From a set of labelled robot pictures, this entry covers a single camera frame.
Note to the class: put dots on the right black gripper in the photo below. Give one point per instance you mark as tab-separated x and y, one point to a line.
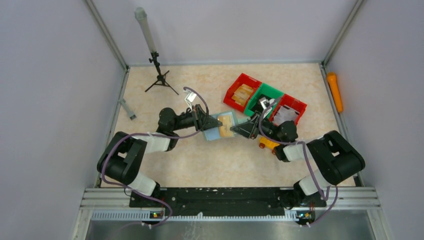
255	126

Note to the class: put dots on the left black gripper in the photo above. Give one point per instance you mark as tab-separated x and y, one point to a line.
199	118

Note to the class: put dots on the orange patterned card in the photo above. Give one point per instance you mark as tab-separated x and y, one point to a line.
227	123

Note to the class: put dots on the green card holder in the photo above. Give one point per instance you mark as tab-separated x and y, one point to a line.
213	134

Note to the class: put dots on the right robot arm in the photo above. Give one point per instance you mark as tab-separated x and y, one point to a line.
336	159

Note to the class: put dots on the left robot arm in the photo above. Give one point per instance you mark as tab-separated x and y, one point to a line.
122	158

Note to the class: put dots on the yellow toy car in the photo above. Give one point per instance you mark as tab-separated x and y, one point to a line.
266	143

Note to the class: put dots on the clear plastic bags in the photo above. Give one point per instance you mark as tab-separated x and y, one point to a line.
284	114

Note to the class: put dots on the wooden blocks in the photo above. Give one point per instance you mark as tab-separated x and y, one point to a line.
242	94

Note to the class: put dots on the green bin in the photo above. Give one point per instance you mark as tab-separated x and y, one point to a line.
264	91

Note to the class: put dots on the near red bin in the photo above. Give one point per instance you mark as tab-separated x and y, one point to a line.
290	102

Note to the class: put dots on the red bin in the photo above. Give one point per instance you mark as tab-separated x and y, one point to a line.
290	102
242	79

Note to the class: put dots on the far red bin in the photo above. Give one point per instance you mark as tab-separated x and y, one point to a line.
242	79

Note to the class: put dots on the small grey tool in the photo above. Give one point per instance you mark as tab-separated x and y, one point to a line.
130	113

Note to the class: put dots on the orange flashlight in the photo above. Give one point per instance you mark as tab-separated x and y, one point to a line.
332	81

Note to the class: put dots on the black tripod with grey tube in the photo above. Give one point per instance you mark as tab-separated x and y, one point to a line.
142	19

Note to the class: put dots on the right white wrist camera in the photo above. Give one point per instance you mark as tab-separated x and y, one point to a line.
265	103

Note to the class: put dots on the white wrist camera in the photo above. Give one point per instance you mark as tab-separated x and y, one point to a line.
265	103
190	98

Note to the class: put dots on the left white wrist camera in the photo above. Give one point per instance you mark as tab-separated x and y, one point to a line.
190	98

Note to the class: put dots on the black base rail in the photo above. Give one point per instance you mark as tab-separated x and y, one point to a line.
227	201

